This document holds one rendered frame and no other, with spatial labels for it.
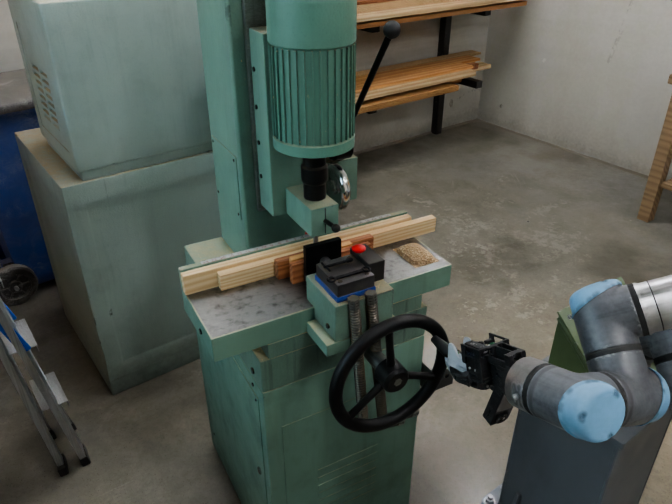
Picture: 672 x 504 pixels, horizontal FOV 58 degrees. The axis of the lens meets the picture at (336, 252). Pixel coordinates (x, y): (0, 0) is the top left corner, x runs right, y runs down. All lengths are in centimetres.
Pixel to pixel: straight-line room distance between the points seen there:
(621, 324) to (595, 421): 19
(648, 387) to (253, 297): 78
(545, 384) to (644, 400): 16
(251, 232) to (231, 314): 33
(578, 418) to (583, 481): 84
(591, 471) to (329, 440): 67
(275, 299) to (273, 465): 44
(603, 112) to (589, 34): 54
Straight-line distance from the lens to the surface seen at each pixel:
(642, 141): 465
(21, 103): 285
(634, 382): 108
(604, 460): 172
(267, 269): 140
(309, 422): 152
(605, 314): 110
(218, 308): 133
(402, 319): 119
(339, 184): 151
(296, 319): 130
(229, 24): 140
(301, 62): 120
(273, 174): 141
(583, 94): 482
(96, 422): 247
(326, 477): 170
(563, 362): 166
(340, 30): 120
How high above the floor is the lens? 166
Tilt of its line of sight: 30 degrees down
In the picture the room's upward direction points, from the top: straight up
